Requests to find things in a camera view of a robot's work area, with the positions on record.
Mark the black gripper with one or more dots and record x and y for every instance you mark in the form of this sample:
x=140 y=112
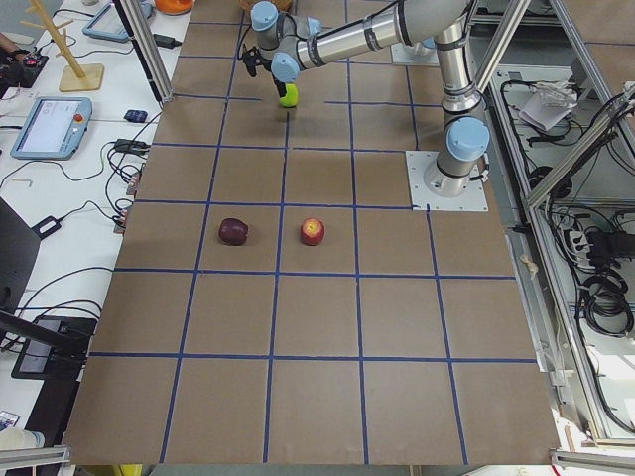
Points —
x=281 y=87

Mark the green apple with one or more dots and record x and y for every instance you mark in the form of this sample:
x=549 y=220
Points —
x=291 y=100

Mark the red apple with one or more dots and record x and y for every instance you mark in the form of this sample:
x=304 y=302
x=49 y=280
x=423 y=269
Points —
x=312 y=231

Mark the dark purple apple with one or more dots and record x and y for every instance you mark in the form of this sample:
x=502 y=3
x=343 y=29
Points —
x=233 y=231

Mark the orange bucket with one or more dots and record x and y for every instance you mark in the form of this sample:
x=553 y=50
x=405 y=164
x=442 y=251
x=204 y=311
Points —
x=174 y=7

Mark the wooden stand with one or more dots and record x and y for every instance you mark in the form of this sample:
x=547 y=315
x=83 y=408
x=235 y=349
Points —
x=76 y=76

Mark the teach pendant tablet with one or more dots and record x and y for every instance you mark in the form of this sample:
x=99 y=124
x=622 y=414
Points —
x=54 y=129

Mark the aluminium frame post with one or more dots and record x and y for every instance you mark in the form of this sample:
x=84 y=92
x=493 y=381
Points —
x=136 y=26

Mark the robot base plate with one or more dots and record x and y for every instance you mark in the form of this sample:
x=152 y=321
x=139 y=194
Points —
x=431 y=190

